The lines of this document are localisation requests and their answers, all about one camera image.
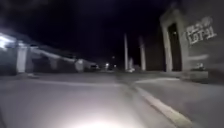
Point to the vehicle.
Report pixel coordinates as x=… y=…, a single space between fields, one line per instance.
x=94 y=67

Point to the pale structure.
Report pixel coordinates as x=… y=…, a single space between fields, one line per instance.
x=130 y=65

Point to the grey asphalt road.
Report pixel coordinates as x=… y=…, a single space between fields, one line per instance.
x=60 y=100

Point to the pale concrete kerb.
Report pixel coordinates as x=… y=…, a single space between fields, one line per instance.
x=160 y=106

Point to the dark building with white lettering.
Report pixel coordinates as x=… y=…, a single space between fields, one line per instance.
x=200 y=50

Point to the grey concrete pavement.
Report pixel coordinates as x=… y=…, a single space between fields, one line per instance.
x=196 y=96

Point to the low pale building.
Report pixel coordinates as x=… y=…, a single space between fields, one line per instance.
x=21 y=58

